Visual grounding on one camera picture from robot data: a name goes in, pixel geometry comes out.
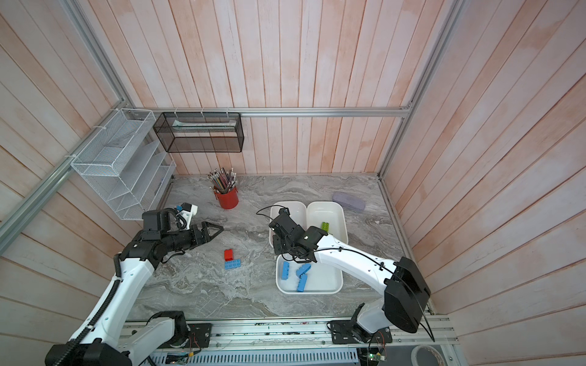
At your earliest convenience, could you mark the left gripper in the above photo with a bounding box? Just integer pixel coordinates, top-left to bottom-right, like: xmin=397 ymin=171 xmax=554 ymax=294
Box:
xmin=162 ymin=221 xmax=224 ymax=252

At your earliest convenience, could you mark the blue long brick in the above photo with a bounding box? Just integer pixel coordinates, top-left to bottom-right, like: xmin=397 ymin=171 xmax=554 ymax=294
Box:
xmin=280 ymin=262 xmax=290 ymax=281

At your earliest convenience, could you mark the red brick low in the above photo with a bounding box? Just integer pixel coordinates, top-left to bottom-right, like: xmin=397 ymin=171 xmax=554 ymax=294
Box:
xmin=224 ymin=249 xmax=234 ymax=262

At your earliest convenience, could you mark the blue brick top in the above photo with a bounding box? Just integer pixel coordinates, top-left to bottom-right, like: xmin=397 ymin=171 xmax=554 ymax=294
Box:
xmin=295 ymin=263 xmax=311 ymax=278

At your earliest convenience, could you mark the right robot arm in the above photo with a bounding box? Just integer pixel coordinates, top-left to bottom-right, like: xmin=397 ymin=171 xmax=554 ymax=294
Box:
xmin=269 ymin=207 xmax=433 ymax=336

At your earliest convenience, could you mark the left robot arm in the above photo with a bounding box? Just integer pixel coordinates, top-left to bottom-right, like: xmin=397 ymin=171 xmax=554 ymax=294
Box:
xmin=45 ymin=208 xmax=224 ymax=365

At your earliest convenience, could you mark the white bin rear left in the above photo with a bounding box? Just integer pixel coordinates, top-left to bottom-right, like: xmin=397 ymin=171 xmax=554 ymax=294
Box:
xmin=269 ymin=201 xmax=307 ymax=256

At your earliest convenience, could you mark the white bin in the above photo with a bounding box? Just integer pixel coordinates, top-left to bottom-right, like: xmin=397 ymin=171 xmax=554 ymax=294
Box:
xmin=306 ymin=201 xmax=349 ymax=243
xmin=275 ymin=256 xmax=343 ymax=295
xmin=269 ymin=201 xmax=307 ymax=256

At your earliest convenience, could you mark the white bin rear right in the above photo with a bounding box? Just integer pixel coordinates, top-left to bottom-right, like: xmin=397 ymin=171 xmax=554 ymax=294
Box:
xmin=306 ymin=201 xmax=349 ymax=243

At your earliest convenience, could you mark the red pencil cup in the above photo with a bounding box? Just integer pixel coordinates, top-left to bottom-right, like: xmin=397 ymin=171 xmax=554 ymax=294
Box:
xmin=214 ymin=187 xmax=239 ymax=210

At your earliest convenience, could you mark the white bin front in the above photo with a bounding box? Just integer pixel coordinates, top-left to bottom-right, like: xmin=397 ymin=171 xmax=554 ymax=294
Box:
xmin=275 ymin=256 xmax=343 ymax=295

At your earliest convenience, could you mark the bundle of pencils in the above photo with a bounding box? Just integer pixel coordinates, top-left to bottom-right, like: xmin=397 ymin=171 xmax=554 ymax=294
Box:
xmin=207 ymin=168 xmax=237 ymax=195

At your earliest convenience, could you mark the black mesh basket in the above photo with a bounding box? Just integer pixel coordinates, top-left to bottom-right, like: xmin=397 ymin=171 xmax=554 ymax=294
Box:
xmin=154 ymin=111 xmax=245 ymax=153

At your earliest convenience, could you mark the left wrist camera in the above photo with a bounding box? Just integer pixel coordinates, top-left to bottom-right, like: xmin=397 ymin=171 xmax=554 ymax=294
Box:
xmin=176 ymin=203 xmax=198 ymax=227

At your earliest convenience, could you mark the black corrugated cable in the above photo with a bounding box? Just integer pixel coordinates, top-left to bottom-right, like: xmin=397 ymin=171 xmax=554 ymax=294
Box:
xmin=54 ymin=255 xmax=125 ymax=366

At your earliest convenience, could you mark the aluminium front rail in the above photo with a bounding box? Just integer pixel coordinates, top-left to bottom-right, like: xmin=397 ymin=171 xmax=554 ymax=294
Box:
xmin=78 ymin=315 xmax=459 ymax=355

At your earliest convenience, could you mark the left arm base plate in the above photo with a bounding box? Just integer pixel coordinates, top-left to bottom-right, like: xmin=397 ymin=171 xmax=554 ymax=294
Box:
xmin=186 ymin=323 xmax=212 ymax=350

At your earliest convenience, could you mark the white wire mesh shelf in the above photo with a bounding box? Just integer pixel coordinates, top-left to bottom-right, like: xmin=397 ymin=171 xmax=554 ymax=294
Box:
xmin=72 ymin=109 xmax=175 ymax=221

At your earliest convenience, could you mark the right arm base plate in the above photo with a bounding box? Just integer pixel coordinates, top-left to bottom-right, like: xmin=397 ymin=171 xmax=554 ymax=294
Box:
xmin=327 ymin=320 xmax=392 ymax=345

